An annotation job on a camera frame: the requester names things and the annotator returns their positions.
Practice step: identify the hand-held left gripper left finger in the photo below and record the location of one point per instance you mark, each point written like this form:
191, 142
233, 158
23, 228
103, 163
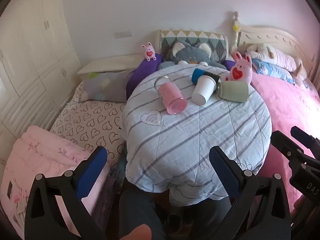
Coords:
91, 172

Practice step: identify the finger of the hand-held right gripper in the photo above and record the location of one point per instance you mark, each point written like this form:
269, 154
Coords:
287, 146
303, 134

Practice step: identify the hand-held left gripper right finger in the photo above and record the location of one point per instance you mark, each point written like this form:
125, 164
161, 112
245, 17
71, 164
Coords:
225, 172

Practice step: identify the pale green cup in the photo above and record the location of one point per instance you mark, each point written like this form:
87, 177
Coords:
233, 91

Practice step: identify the white paper cup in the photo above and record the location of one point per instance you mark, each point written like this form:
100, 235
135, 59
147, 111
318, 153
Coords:
203, 90

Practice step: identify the pink glass cup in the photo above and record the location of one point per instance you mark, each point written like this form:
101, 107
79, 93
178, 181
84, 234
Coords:
170, 95

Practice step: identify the blue and black cup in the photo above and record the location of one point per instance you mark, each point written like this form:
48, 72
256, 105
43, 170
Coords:
200, 74

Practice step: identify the pink fleece blanket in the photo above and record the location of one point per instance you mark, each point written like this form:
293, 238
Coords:
282, 112

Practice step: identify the striped light blue quilt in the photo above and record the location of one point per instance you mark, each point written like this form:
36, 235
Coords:
195, 140

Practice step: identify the folded pink quilt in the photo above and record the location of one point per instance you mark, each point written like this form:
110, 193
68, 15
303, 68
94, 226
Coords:
45, 155

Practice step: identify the heart print bed sheet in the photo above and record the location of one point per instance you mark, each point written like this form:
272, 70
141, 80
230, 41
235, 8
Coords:
92, 122

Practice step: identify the person's dark trouser legs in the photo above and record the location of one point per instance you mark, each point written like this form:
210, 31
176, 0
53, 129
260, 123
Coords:
142, 210

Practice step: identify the blue printed pillow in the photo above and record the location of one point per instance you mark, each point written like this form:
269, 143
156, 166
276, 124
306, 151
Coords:
272, 71

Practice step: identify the grey flowered pillow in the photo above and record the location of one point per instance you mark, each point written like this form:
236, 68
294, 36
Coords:
105, 86

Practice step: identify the large pink bunny plush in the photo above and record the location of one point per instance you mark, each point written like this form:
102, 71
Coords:
240, 67

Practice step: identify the white dog plush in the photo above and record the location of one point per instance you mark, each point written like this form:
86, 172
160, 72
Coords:
265, 50

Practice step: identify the cream carved bed headboard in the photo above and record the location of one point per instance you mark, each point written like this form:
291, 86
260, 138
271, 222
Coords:
270, 33

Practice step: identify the cream bed side board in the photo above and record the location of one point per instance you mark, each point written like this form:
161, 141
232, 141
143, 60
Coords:
110, 63

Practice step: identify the purple pillow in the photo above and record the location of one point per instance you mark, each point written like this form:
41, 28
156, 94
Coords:
142, 72

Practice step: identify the grey cat plush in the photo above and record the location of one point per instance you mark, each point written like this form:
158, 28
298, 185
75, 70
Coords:
190, 52

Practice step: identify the white wardrobe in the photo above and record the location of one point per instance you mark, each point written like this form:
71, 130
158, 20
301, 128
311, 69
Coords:
30, 55

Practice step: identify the small pink bunny plush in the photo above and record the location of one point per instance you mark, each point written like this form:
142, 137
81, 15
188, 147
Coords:
149, 51

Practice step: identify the diamond patterned cushion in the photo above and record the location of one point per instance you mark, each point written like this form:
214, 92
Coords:
192, 36

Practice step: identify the white wall socket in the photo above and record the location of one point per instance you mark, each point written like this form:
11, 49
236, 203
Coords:
122, 35

